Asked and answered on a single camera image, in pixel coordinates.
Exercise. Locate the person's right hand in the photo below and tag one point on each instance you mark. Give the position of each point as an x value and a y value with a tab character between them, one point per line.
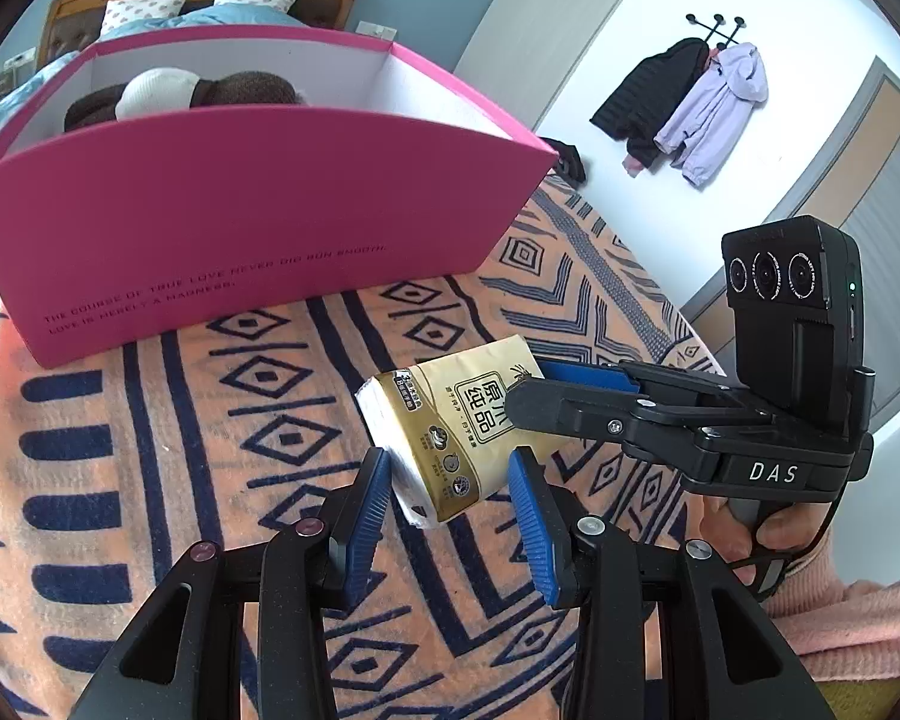
795	529

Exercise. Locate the person's yellow clothing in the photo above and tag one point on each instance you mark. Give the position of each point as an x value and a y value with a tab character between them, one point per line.
847	699

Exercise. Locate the lavender jacket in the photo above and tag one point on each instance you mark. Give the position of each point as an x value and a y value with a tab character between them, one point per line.
720	112

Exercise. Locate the yellow tissue pack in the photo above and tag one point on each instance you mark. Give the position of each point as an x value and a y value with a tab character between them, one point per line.
450	420

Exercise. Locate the black puffer jacket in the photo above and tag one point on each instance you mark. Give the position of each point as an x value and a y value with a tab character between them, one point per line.
649	105

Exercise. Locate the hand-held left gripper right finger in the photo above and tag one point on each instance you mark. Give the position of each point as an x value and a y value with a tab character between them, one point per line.
531	532

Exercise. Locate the pink cardboard box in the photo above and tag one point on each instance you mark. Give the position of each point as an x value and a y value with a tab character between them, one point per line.
232	202

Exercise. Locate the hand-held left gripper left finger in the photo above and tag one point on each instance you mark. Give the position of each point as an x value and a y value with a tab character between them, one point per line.
366	532

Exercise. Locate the brown knitted plush toy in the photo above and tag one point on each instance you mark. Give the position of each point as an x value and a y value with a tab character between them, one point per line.
247	90

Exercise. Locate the dark folded garment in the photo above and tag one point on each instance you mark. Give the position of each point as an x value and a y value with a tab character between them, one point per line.
566	161

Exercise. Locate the black coat hook rack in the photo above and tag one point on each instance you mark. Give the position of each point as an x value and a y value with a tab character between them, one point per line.
714	28

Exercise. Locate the white wall outlet plate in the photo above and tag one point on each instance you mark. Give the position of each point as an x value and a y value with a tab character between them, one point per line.
376	29

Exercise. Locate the blue floral duvet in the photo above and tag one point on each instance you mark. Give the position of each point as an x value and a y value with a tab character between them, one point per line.
15	90

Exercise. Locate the orange patterned blanket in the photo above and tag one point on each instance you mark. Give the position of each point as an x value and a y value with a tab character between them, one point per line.
195	427

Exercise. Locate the white fabric hat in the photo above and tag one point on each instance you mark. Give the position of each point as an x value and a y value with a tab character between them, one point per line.
157	90

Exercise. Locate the wooden framed door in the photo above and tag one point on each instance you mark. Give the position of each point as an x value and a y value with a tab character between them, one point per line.
892	187

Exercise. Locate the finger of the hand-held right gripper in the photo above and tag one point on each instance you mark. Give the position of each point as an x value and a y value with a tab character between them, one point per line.
570	409
592	375

